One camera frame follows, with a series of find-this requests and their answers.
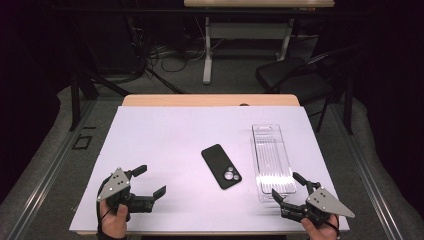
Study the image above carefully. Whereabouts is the clear plastic tray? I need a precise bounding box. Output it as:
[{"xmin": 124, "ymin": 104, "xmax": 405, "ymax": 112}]
[{"xmin": 250, "ymin": 123, "xmax": 298, "ymax": 204}]

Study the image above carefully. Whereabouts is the black metal stand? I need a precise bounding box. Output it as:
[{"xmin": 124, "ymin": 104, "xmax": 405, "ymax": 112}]
[{"xmin": 68, "ymin": 13, "xmax": 133, "ymax": 132}]

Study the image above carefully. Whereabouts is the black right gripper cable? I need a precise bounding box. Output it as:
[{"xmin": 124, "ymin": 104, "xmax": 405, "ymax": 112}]
[{"xmin": 324, "ymin": 218, "xmax": 341, "ymax": 240}]

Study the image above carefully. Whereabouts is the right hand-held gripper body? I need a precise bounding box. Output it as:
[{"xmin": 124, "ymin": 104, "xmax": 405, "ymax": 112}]
[{"xmin": 280, "ymin": 181, "xmax": 356, "ymax": 228}]

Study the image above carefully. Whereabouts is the bundle of floor cables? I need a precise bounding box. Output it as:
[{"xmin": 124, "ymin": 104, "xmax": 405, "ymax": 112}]
[{"xmin": 131, "ymin": 16, "xmax": 209, "ymax": 94}]

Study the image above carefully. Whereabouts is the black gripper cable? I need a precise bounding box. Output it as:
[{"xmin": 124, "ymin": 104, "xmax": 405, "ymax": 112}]
[
  {"xmin": 95, "ymin": 175, "xmax": 113, "ymax": 238},
  {"xmin": 324, "ymin": 218, "xmax": 341, "ymax": 240}
]

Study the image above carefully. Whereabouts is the white-legged desk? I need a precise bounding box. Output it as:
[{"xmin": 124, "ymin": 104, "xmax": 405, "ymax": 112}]
[{"xmin": 183, "ymin": 0, "xmax": 336, "ymax": 85}]

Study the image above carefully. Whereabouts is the black chair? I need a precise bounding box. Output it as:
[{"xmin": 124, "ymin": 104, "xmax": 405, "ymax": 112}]
[{"xmin": 255, "ymin": 43, "xmax": 364, "ymax": 134}]

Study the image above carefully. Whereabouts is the white board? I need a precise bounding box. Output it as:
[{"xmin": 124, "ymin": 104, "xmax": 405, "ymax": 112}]
[{"xmin": 68, "ymin": 105, "xmax": 350, "ymax": 234}]

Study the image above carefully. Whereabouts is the person's left hand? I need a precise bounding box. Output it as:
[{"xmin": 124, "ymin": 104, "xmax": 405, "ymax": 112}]
[{"xmin": 99, "ymin": 199, "xmax": 129, "ymax": 239}]

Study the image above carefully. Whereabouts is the metal floor rail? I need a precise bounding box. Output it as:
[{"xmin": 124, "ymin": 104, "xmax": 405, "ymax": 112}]
[
  {"xmin": 329, "ymin": 102, "xmax": 405, "ymax": 240},
  {"xmin": 8, "ymin": 99, "xmax": 98, "ymax": 240}
]

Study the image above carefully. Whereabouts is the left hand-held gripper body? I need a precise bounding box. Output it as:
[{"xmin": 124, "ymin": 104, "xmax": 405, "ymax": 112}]
[{"xmin": 96, "ymin": 167, "xmax": 156, "ymax": 214}]

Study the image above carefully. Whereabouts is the person's right hand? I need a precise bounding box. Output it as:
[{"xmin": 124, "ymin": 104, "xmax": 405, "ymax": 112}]
[{"xmin": 300, "ymin": 213, "xmax": 340, "ymax": 240}]

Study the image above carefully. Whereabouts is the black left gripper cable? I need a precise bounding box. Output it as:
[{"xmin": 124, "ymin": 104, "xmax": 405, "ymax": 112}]
[{"xmin": 95, "ymin": 175, "xmax": 113, "ymax": 238}]

